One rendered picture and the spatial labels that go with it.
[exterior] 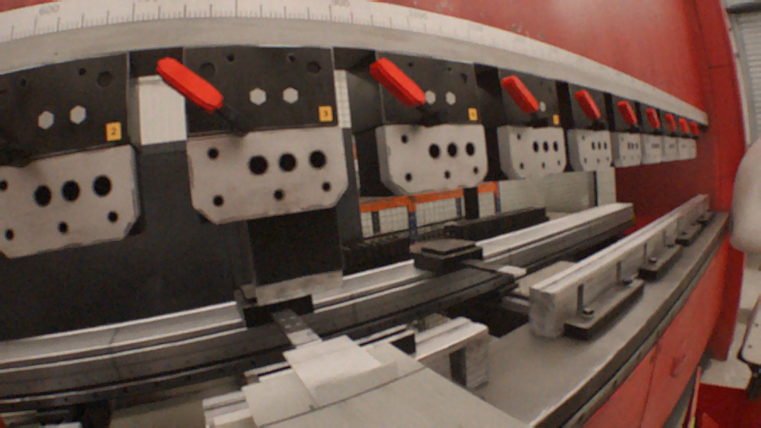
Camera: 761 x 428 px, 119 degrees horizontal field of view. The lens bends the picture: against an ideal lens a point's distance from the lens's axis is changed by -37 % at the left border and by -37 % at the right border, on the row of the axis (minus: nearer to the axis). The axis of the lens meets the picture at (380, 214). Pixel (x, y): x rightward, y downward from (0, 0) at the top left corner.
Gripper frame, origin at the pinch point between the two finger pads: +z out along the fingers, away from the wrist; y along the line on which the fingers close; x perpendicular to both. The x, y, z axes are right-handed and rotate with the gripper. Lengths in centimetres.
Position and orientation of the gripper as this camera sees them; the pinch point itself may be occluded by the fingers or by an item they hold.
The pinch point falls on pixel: (755, 386)
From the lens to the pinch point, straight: 70.8
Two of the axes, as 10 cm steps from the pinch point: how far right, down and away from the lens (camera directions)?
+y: 6.3, 1.2, -7.7
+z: 0.4, 9.8, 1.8
